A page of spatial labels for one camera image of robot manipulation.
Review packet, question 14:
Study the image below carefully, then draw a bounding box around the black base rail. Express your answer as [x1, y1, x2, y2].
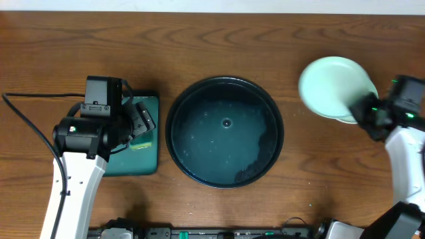
[86, 217, 366, 239]

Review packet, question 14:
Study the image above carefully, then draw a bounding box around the round black tray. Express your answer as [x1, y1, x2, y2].
[165, 76, 285, 189]

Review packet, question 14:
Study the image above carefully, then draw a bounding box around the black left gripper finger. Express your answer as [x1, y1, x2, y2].
[129, 105, 148, 138]
[135, 102, 156, 132]

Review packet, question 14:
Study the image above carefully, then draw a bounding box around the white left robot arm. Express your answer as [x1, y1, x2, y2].
[55, 129, 159, 238]

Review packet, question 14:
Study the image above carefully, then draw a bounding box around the green yellow sponge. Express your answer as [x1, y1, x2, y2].
[129, 131, 153, 150]

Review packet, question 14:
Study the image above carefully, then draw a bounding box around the green plate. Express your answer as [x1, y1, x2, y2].
[298, 56, 377, 124]
[337, 72, 378, 124]

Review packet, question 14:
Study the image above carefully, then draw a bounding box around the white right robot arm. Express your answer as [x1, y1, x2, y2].
[349, 93, 424, 238]

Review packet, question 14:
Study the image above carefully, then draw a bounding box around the teal rectangular water tray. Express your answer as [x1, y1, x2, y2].
[104, 90, 159, 177]

